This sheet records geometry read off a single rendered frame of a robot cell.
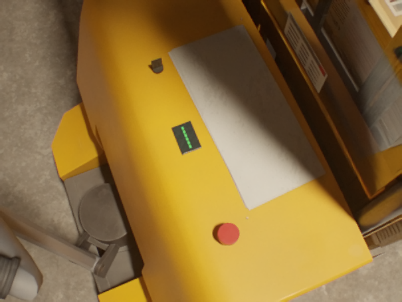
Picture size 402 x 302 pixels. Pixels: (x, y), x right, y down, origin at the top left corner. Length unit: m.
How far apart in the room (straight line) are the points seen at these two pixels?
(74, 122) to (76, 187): 0.21
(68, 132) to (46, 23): 0.83
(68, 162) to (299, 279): 0.92
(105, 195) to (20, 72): 0.97
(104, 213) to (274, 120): 0.62
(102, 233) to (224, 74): 0.61
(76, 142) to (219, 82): 0.70
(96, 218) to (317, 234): 0.70
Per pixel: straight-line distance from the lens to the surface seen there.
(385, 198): 0.76
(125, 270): 1.44
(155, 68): 0.94
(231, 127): 0.89
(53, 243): 0.98
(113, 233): 1.31
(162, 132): 0.89
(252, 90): 0.92
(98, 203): 1.34
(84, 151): 1.48
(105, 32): 1.04
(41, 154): 1.93
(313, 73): 0.87
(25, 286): 0.44
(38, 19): 2.28
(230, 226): 0.80
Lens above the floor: 1.71
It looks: 70 degrees down
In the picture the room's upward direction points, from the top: straight up
